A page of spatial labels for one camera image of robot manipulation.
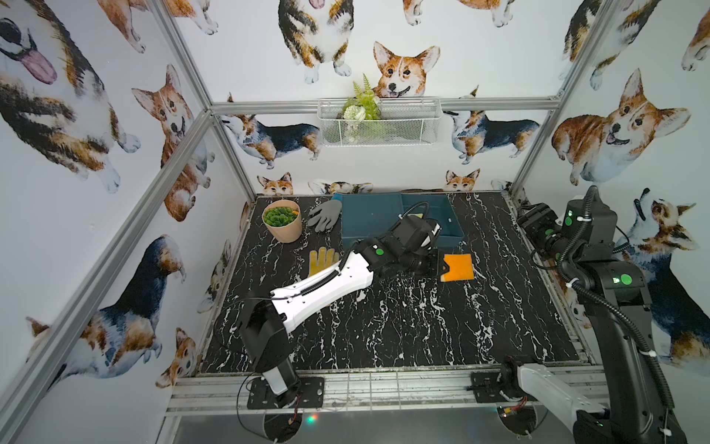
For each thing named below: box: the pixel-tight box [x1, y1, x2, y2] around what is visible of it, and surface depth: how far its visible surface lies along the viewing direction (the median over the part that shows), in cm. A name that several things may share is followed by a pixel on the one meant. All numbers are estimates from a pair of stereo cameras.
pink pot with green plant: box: [261, 198, 303, 244], surface depth 101 cm
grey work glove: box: [307, 199, 343, 233], surface depth 112 cm
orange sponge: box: [440, 253, 475, 283], surface depth 73 cm
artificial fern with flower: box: [342, 73, 382, 121], surface depth 85 cm
